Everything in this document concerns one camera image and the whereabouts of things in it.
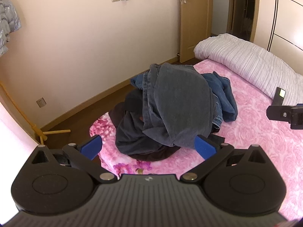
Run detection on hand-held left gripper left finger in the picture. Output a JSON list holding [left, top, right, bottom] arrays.
[[31, 134, 118, 184]]

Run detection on white wardrobe with black lines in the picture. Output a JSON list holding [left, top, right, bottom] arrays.
[[267, 0, 303, 76]]

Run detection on grey jeans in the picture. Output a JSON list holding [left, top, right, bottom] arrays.
[[142, 63, 217, 147]]

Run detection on wooden door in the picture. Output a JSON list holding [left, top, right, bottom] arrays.
[[179, 0, 213, 63]]

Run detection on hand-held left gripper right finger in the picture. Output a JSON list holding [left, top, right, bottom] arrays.
[[179, 134, 271, 183]]

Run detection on pink floral blanket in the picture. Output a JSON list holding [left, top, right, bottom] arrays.
[[89, 59, 303, 220]]

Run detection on striped white duvet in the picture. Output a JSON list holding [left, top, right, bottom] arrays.
[[194, 33, 303, 104]]

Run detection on grey puffer jacket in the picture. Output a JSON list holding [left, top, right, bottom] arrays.
[[0, 0, 22, 57]]

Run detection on blue jeans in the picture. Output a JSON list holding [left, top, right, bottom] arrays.
[[130, 71, 238, 129]]

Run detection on yellow wooden coat stand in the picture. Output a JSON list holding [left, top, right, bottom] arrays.
[[0, 80, 71, 145]]

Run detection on black garment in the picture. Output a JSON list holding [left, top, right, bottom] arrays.
[[108, 103, 225, 162]]

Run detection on wooden door frame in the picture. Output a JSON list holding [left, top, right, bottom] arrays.
[[226, 0, 261, 43]]

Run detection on charcoal garment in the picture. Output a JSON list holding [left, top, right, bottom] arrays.
[[115, 89, 183, 156]]

